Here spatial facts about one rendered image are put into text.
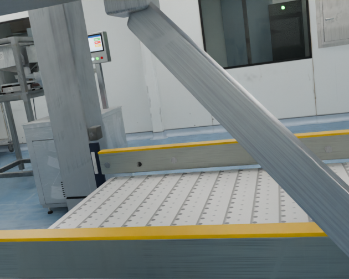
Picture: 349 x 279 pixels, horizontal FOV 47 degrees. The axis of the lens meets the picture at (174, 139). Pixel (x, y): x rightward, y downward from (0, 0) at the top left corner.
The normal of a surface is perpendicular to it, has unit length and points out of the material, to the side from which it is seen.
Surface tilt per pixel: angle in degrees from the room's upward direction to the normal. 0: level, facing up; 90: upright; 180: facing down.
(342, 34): 90
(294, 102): 90
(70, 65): 90
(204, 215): 0
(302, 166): 87
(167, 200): 0
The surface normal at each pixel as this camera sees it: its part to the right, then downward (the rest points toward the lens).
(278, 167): -0.74, 0.19
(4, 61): -0.23, 0.21
